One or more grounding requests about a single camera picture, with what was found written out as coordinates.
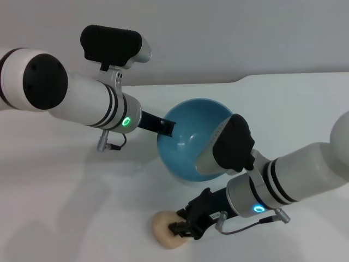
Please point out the blue bowl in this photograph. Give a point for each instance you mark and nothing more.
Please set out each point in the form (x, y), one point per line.
(185, 136)

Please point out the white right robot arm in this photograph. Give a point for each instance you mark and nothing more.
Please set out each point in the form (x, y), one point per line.
(300, 172)

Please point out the white left camera bracket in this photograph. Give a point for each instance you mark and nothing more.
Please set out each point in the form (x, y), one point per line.
(113, 77)

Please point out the white camera bracket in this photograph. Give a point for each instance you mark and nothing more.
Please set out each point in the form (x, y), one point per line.
(257, 172)
(113, 77)

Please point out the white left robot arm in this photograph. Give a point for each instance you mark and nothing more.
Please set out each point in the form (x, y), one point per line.
(81, 103)

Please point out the white right camera bracket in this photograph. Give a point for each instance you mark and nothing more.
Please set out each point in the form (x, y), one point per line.
(257, 172)

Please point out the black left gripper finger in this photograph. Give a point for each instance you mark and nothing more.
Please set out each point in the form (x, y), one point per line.
(167, 127)

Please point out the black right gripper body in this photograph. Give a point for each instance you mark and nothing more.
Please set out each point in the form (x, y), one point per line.
(207, 210)

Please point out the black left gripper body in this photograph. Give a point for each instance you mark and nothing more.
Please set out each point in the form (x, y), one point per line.
(151, 121)

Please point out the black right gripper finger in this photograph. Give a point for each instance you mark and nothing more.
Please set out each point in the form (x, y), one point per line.
(181, 230)
(184, 213)

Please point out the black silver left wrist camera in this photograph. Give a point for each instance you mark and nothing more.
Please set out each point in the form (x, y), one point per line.
(109, 43)

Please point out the beige egg yolk pastry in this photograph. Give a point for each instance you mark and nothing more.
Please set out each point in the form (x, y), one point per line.
(163, 234)

